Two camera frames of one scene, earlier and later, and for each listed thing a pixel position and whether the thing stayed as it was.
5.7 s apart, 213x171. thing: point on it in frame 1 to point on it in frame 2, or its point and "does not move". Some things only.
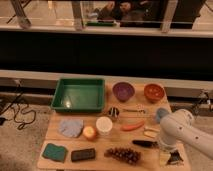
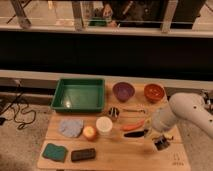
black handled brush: [174, 157] to [161, 142]
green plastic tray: [79, 95] does not move
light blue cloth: [71, 127] does not move
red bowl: [154, 92] does not move
